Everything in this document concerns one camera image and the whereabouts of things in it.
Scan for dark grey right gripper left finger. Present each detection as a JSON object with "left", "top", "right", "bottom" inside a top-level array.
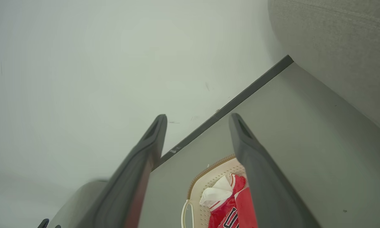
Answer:
[{"left": 76, "top": 114, "right": 168, "bottom": 228}]

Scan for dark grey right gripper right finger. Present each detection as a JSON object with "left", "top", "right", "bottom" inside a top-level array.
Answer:
[{"left": 229, "top": 113, "right": 321, "bottom": 228}]

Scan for red basketball jersey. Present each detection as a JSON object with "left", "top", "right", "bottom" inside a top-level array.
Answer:
[{"left": 199, "top": 174, "right": 258, "bottom": 228}]

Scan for grey fabric sofa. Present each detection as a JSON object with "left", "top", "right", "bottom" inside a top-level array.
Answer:
[{"left": 267, "top": 0, "right": 380, "bottom": 138}]

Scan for cream perforated laundry basket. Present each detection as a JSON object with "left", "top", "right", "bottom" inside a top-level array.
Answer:
[{"left": 181, "top": 154, "right": 257, "bottom": 228}]

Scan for black baseboard strip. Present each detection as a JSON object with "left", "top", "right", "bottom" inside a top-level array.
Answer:
[{"left": 152, "top": 55, "right": 294, "bottom": 171}]

